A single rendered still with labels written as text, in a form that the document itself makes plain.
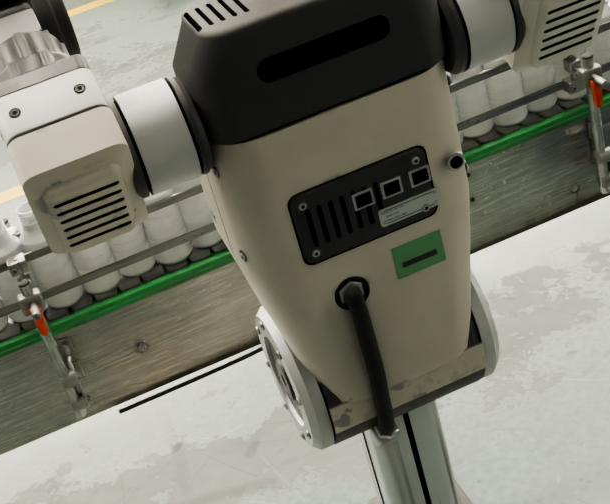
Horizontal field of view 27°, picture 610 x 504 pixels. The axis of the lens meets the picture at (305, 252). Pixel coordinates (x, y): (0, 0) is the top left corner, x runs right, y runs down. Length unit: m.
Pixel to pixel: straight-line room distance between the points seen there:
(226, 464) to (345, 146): 2.05
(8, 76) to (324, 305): 0.35
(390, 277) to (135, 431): 2.17
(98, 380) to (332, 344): 0.82
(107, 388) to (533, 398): 1.34
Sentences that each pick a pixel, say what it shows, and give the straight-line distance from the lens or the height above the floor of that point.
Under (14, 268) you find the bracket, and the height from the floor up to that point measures 1.11.
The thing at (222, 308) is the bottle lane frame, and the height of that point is 0.91.
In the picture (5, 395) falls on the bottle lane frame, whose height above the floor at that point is 0.92.
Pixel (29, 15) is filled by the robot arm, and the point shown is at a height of 1.61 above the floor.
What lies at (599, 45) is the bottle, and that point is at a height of 1.07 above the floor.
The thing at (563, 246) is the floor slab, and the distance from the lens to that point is 3.52.
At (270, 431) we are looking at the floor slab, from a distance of 3.13.
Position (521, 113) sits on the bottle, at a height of 1.02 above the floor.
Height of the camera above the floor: 1.96
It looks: 31 degrees down
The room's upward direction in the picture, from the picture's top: 16 degrees counter-clockwise
